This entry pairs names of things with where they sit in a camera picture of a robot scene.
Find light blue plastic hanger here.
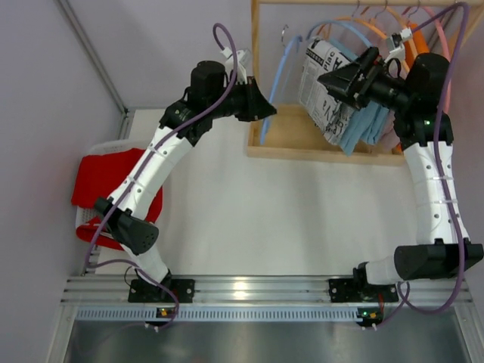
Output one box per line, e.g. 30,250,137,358
259,23,303,146

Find red trousers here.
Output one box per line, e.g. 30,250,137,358
71,147,163,250

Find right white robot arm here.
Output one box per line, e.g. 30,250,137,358
318,47,483,290

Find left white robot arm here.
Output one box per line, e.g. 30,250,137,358
95,60,277,298

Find orange trousers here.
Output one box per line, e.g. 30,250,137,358
386,30,430,155

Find orange hanger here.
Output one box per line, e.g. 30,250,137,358
317,14,411,73
368,5,418,58

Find pink hanger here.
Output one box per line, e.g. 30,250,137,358
405,20,451,113

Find wooden clothes rack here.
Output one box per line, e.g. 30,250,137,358
247,1,483,166

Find white plastic basket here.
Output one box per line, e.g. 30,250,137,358
75,139,149,228

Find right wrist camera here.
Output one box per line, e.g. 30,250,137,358
385,27,413,63

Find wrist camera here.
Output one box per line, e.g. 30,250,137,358
221,47,252,84
385,27,413,63

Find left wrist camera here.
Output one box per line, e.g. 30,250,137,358
221,47,252,84

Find aluminium corner post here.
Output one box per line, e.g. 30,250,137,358
54,0,128,116

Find aluminium mounting rail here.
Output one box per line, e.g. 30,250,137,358
60,275,473,304

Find slotted cable duct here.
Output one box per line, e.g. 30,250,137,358
76,305,381,322

